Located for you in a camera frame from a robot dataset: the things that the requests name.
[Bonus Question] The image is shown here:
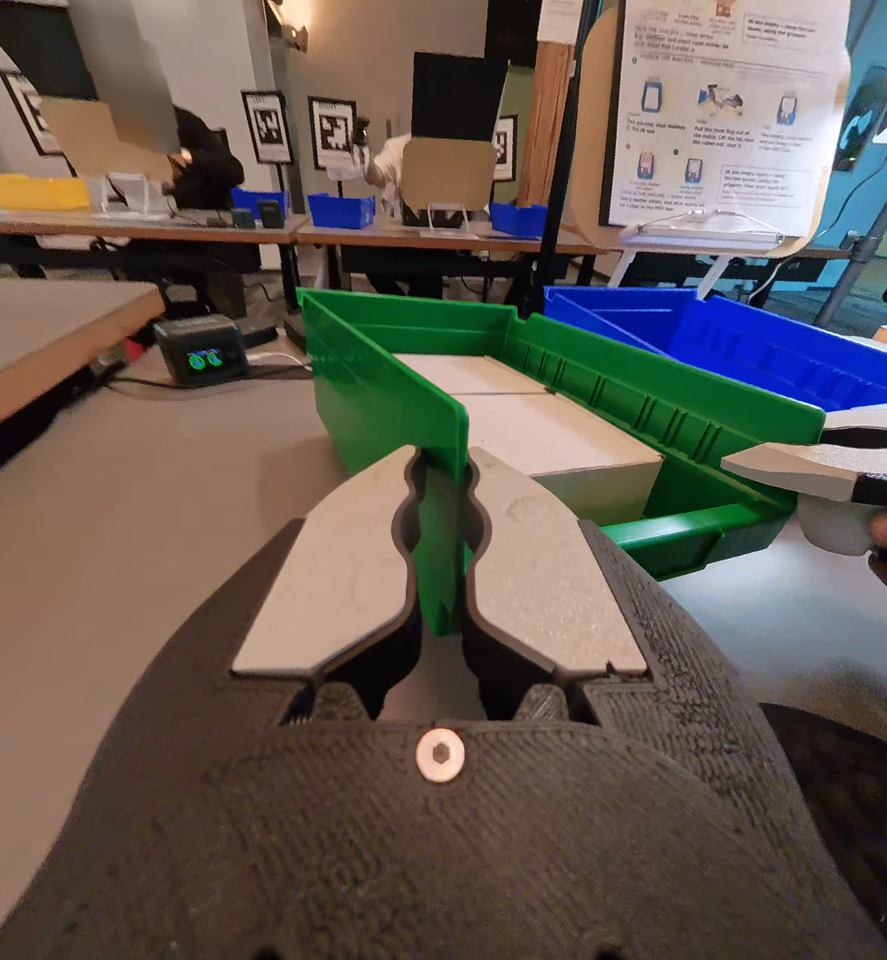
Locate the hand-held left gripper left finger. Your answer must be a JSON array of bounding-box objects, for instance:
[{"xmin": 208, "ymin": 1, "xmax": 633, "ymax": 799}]
[{"xmin": 231, "ymin": 444, "xmax": 424, "ymax": 720}]

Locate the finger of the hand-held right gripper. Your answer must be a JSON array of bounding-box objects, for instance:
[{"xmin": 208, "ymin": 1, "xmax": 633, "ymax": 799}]
[
  {"xmin": 820, "ymin": 401, "xmax": 887, "ymax": 451},
  {"xmin": 721, "ymin": 442, "xmax": 887, "ymax": 556}
]

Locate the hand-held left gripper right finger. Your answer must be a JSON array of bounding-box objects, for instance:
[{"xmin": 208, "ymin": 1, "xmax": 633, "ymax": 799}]
[{"xmin": 462, "ymin": 447, "xmax": 649, "ymax": 719}]

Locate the blue plastic bin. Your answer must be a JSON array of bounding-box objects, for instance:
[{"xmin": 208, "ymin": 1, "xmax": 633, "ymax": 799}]
[{"xmin": 544, "ymin": 285, "xmax": 887, "ymax": 414}]

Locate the green plastic bin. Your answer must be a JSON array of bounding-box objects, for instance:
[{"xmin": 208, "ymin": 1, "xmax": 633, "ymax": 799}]
[{"xmin": 297, "ymin": 288, "xmax": 827, "ymax": 639}]

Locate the grey pole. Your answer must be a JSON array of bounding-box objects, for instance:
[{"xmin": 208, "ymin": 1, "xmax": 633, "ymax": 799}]
[{"xmin": 814, "ymin": 161, "xmax": 887, "ymax": 327}]

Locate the black power station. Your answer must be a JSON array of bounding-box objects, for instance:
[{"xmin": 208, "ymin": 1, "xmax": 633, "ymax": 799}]
[{"xmin": 152, "ymin": 315, "xmax": 250, "ymax": 387}]

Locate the printed instruction sheet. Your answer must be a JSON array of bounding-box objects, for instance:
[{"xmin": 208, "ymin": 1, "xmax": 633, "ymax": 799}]
[{"xmin": 599, "ymin": 0, "xmax": 851, "ymax": 243}]

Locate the long background table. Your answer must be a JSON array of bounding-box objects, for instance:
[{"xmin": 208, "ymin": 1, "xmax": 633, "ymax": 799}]
[
  {"xmin": 297, "ymin": 221, "xmax": 628, "ymax": 260},
  {"xmin": 0, "ymin": 206, "xmax": 300, "ymax": 249}
]

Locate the black pole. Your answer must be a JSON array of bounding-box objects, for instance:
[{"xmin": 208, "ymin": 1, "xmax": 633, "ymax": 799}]
[{"xmin": 535, "ymin": 0, "xmax": 593, "ymax": 305}]

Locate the small blue bin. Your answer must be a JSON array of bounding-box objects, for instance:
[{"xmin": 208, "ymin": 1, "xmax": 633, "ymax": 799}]
[
  {"xmin": 231, "ymin": 187, "xmax": 289, "ymax": 220},
  {"xmin": 307, "ymin": 193, "xmax": 376, "ymax": 230},
  {"xmin": 490, "ymin": 202, "xmax": 550, "ymax": 237}
]

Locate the document stand with white base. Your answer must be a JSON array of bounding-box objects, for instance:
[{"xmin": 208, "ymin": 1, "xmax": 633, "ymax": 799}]
[{"xmin": 567, "ymin": 0, "xmax": 857, "ymax": 301}]

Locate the wood edged table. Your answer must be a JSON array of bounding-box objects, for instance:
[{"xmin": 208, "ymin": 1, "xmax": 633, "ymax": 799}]
[{"xmin": 0, "ymin": 277, "xmax": 166, "ymax": 447}]

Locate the brown board on stand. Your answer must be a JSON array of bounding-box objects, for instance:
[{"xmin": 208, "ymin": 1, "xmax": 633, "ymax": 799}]
[
  {"xmin": 42, "ymin": 97, "xmax": 175, "ymax": 181},
  {"xmin": 402, "ymin": 137, "xmax": 497, "ymax": 215}
]

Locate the black white marker poster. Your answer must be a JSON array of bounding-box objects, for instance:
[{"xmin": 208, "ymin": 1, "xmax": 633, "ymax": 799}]
[
  {"xmin": 0, "ymin": 69, "xmax": 66, "ymax": 157},
  {"xmin": 308, "ymin": 96, "xmax": 358, "ymax": 170},
  {"xmin": 241, "ymin": 90, "xmax": 295, "ymax": 165},
  {"xmin": 492, "ymin": 114, "xmax": 518, "ymax": 183}
]

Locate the yellow plastic bin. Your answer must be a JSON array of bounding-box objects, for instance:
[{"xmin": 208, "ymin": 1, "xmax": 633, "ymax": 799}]
[{"xmin": 0, "ymin": 174, "xmax": 91, "ymax": 210}]

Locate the black cable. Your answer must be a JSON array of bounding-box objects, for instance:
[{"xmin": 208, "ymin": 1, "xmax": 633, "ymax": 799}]
[{"xmin": 106, "ymin": 375, "xmax": 317, "ymax": 393}]

